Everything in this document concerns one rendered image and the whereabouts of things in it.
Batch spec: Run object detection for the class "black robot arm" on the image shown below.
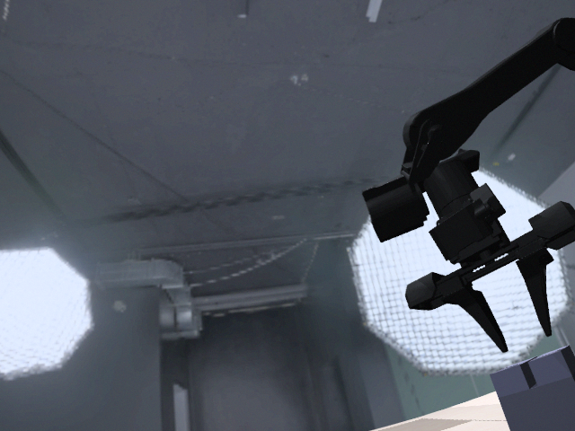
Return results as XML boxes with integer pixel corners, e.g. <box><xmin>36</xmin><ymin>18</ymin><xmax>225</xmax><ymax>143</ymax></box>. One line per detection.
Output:
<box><xmin>362</xmin><ymin>17</ymin><xmax>575</xmax><ymax>265</ymax></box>

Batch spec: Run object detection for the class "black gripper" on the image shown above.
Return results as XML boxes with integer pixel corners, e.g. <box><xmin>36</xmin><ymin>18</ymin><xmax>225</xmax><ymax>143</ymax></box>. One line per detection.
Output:
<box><xmin>404</xmin><ymin>201</ymin><xmax>575</xmax><ymax>353</ymax></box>

